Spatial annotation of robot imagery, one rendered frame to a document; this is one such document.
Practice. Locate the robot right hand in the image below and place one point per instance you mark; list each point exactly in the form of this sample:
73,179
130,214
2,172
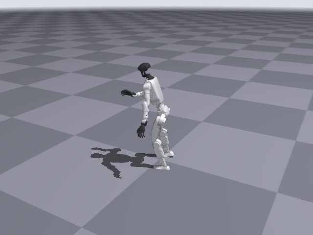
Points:
126,92

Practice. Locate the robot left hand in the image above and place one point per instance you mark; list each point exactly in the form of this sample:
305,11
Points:
141,129

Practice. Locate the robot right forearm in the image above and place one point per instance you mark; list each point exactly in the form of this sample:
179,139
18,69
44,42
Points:
138,94

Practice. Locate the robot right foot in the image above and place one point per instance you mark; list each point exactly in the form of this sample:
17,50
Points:
168,154

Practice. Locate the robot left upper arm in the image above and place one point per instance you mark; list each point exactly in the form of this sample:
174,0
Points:
147,88

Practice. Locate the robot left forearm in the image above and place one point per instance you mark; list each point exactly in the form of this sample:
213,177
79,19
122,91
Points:
145,112

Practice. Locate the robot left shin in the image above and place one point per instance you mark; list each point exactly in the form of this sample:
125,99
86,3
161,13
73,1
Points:
159,153

